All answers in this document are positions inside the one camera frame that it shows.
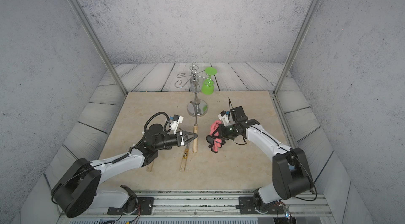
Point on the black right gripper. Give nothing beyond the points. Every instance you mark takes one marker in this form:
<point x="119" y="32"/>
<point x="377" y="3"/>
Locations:
<point x="221" y="129"/>

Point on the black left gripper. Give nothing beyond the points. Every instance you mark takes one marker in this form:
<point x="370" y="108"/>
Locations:
<point x="180" y="135"/>

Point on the pink fluffy rag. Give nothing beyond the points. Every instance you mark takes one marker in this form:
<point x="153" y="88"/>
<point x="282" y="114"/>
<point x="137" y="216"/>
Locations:
<point x="217" y="136"/>

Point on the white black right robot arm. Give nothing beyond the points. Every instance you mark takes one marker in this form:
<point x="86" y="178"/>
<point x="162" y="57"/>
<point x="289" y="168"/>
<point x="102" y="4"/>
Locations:
<point x="291" y="174"/>

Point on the chrome glass holder stand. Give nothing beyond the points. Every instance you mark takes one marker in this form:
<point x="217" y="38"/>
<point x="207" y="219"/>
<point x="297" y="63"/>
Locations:
<point x="197" y="107"/>

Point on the green plastic goblet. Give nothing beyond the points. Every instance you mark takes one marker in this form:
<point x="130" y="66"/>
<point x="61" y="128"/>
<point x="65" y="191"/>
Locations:
<point x="208" y="85"/>

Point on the clear wine glass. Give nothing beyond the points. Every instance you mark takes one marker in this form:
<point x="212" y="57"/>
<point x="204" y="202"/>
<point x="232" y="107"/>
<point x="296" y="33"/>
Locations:
<point x="194" y="85"/>

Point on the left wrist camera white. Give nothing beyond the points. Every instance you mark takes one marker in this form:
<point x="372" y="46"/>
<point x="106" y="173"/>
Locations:
<point x="174" y="122"/>

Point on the aluminium mounting rail base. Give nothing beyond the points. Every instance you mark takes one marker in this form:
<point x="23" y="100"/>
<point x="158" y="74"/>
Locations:
<point x="221" y="203"/>

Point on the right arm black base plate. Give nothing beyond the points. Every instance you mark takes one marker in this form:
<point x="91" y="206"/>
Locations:
<point x="253" y="205"/>

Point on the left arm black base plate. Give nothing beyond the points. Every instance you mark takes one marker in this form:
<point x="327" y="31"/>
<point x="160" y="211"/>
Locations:
<point x="139" y="206"/>

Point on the right aluminium frame post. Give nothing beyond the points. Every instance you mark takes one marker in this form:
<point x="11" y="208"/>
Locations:
<point x="297" y="44"/>

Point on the aluminium frame post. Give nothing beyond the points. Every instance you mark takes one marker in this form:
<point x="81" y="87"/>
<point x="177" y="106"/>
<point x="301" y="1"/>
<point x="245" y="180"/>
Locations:
<point x="81" y="15"/>
<point x="297" y="44"/>

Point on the left aluminium frame post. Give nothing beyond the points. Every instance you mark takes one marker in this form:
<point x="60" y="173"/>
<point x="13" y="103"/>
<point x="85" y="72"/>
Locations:
<point x="81" y="15"/>

